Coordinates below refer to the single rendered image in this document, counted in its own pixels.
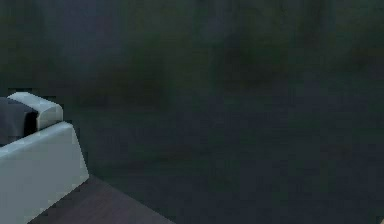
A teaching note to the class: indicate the dark grey cushion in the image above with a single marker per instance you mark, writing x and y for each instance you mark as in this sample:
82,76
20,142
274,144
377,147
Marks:
15,120

